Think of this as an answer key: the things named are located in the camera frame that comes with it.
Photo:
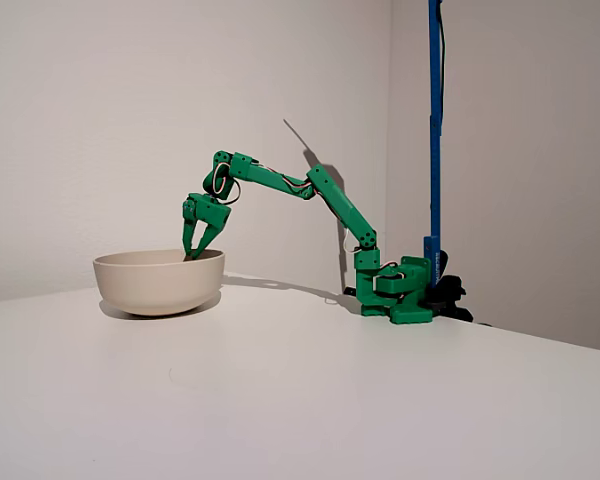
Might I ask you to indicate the blue upright pole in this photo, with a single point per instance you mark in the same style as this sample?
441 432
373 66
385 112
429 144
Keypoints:
435 125

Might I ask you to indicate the beige round bowl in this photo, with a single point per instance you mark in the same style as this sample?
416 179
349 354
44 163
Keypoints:
159 282

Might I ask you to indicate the black table clamp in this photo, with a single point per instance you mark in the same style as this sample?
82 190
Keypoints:
450 295

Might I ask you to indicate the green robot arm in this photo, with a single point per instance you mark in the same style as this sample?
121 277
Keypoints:
340 200

